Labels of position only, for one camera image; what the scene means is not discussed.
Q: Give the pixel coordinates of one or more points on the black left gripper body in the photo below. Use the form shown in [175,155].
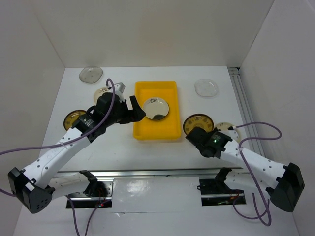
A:
[122,115]

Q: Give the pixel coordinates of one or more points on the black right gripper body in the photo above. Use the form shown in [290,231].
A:
[202,153]

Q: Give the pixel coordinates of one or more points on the cream plate black floral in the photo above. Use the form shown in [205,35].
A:
[156,108]

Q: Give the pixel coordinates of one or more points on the yellow ornate plate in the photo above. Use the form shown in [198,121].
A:
[198,120]
[71,118]

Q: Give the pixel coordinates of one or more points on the smoky clear glass plate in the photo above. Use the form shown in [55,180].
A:
[90,74]

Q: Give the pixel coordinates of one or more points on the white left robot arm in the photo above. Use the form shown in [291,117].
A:
[35,186]

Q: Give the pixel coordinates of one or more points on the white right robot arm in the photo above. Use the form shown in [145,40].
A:
[284,183]

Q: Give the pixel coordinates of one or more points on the yellow plastic bin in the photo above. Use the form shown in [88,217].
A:
[166,128]

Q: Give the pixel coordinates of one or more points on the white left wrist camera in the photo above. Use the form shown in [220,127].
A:
[119,90]

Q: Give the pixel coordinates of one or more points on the right side aluminium rail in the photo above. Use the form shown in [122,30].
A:
[243,104]

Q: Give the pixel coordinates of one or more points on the aluminium table rail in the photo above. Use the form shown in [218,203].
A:
[156,173]

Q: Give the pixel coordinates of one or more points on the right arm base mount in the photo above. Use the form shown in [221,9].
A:
[214,192]

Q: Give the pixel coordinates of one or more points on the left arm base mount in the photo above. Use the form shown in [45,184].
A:
[98,193]

